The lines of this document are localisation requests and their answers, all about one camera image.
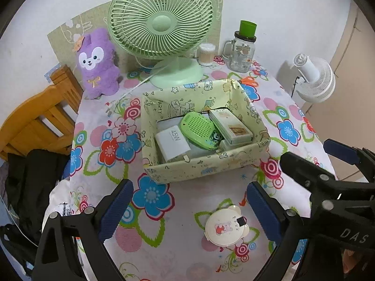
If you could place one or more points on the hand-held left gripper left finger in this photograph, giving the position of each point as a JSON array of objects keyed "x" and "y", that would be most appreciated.
[{"x": 115, "y": 207}]

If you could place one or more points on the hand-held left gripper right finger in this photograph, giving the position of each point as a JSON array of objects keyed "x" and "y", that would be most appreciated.
[{"x": 262, "y": 210}]

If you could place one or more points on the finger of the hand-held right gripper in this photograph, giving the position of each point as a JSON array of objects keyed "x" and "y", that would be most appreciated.
[
  {"x": 339, "y": 149},
  {"x": 304, "y": 169}
]

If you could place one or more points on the bear shaped compact case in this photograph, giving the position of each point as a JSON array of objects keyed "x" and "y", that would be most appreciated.
[{"x": 224, "y": 228}]

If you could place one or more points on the yellow cartoon storage box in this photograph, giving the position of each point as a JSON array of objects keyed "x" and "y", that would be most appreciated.
[{"x": 205, "y": 168}]

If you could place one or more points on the long white box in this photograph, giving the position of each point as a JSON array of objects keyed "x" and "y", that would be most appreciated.
[{"x": 231, "y": 126}]

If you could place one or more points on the large white charger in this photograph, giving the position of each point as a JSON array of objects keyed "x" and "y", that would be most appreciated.
[{"x": 172, "y": 143}]

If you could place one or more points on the green oval perforated case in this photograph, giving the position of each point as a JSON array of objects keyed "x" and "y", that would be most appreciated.
[{"x": 197, "y": 127}]

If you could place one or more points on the beige door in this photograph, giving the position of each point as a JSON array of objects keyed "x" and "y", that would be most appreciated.
[{"x": 351, "y": 93}]

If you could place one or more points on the floral tablecloth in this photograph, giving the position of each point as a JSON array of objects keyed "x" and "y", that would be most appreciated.
[{"x": 181, "y": 205}]

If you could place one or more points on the white circulator fan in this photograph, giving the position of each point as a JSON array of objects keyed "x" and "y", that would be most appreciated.
[{"x": 319, "y": 82}]

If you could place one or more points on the black clothing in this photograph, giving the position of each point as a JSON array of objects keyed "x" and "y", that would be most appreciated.
[{"x": 32, "y": 181}]

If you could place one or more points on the wooden chair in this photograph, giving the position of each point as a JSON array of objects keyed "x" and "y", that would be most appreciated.
[{"x": 26, "y": 123}]

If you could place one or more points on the glass jar mug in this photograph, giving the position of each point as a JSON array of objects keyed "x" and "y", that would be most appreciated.
[{"x": 240, "y": 58}]

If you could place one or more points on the purple plush toy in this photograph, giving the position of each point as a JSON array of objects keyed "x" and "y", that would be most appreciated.
[{"x": 98, "y": 76}]

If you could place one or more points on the cotton swab container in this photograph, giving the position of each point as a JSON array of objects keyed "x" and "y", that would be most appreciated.
[{"x": 206, "y": 55}]

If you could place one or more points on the green plastic cup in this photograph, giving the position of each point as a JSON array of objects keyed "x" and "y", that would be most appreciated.
[{"x": 247, "y": 29}]

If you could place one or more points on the cartoon printed cardboard sheet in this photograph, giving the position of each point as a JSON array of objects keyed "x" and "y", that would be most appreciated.
[
  {"x": 218, "y": 20},
  {"x": 64, "y": 41}
]

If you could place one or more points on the green desk fan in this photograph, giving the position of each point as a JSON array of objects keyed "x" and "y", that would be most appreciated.
[{"x": 162, "y": 23}]

